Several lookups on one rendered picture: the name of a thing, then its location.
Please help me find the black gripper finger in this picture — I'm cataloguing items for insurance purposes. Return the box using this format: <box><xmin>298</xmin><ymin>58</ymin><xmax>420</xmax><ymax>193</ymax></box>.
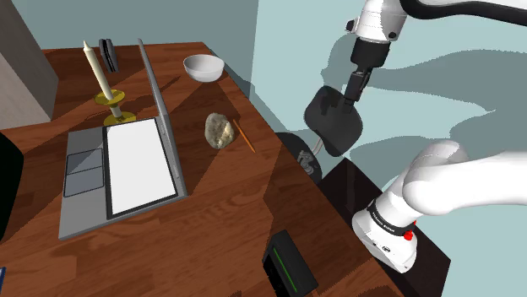
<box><xmin>340</xmin><ymin>69</ymin><xmax>374</xmax><ymax>115</ymax></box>

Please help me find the dark robot stand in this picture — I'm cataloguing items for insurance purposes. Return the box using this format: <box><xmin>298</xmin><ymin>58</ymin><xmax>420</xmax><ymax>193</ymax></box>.
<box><xmin>318</xmin><ymin>156</ymin><xmax>452</xmax><ymax>297</ymax></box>

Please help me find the orange pencil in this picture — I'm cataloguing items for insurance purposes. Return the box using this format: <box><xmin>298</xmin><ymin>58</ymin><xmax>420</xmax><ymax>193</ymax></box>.
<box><xmin>231</xmin><ymin>119</ymin><xmax>257</xmax><ymax>154</ymax></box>

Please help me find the beige grey rock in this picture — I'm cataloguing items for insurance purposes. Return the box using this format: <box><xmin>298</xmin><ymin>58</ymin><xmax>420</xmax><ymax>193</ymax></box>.
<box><xmin>204</xmin><ymin>112</ymin><xmax>236</xmax><ymax>150</ymax></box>

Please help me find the white bowl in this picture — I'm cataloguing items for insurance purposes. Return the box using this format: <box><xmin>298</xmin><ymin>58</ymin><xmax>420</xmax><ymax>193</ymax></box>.
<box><xmin>182</xmin><ymin>53</ymin><xmax>225</xmax><ymax>84</ymax></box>

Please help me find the brown wooden desk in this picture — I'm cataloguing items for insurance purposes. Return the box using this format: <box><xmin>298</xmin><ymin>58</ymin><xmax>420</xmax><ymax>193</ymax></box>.
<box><xmin>0</xmin><ymin>40</ymin><xmax>406</xmax><ymax>297</ymax></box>

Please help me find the black box with green stripe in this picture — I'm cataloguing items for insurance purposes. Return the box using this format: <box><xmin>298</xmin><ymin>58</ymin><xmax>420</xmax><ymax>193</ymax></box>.
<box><xmin>262</xmin><ymin>229</ymin><xmax>319</xmax><ymax>297</ymax></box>

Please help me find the grey open laptop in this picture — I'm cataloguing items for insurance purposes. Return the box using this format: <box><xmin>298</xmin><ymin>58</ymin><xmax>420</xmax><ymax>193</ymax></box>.
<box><xmin>58</xmin><ymin>39</ymin><xmax>189</xmax><ymax>241</ymax></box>

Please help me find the dark grey upright holder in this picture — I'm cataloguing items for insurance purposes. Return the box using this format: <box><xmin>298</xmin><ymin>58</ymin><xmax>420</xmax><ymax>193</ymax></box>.
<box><xmin>98</xmin><ymin>38</ymin><xmax>121</xmax><ymax>73</ymax></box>

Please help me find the cream candle in gold holder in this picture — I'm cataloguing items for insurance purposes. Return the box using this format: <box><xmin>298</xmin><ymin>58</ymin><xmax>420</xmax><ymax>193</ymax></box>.
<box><xmin>82</xmin><ymin>40</ymin><xmax>138</xmax><ymax>127</ymax></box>

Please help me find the grey cabinet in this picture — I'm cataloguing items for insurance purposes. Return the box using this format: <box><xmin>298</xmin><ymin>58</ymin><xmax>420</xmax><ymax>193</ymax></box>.
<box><xmin>0</xmin><ymin>0</ymin><xmax>59</xmax><ymax>131</ymax></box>

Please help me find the black bulky object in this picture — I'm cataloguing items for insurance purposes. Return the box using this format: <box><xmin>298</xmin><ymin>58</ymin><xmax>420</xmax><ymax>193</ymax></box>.
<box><xmin>0</xmin><ymin>132</ymin><xmax>24</xmax><ymax>244</ymax></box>

